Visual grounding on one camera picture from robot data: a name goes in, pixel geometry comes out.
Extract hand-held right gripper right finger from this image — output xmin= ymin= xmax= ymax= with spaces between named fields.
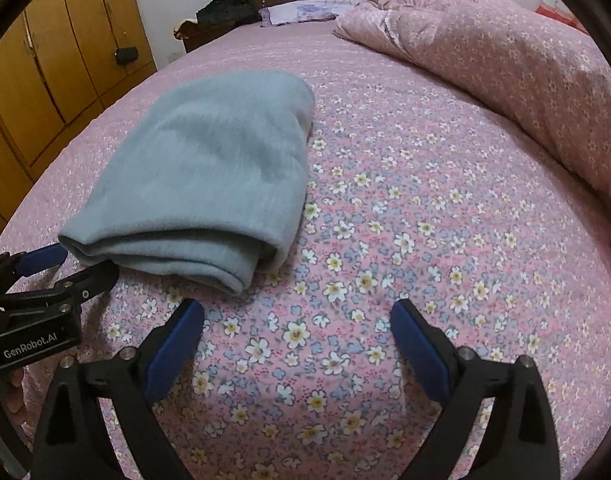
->
xmin=389 ymin=300 xmax=561 ymax=480

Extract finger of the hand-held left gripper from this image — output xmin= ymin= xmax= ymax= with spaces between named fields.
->
xmin=55 ymin=262 xmax=120 ymax=306
xmin=0 ymin=246 xmax=68 ymax=297

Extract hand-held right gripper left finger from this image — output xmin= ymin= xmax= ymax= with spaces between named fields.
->
xmin=30 ymin=298 xmax=205 ymax=480

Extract grey pants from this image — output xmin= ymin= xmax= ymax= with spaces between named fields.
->
xmin=58 ymin=70 xmax=316 ymax=297

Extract person's left hand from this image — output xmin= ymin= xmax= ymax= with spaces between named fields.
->
xmin=0 ymin=367 xmax=28 ymax=416

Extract pink floral bed sheet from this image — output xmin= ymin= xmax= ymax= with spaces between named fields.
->
xmin=0 ymin=22 xmax=611 ymax=480

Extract wooden wardrobe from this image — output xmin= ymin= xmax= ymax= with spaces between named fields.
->
xmin=0 ymin=0 xmax=158 ymax=246

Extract wooden nightstand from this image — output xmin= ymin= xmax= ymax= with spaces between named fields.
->
xmin=174 ymin=17 xmax=226 ymax=53

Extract dark clothing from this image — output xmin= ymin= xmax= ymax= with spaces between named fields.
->
xmin=196 ymin=0 xmax=263 ymax=26

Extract pink floral quilt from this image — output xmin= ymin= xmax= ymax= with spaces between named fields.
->
xmin=333 ymin=0 xmax=611 ymax=211

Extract purple pillow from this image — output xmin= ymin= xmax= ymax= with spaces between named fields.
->
xmin=258 ymin=0 xmax=401 ymax=26

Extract red blanket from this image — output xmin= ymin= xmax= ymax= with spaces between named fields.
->
xmin=535 ymin=4 xmax=586 ymax=31

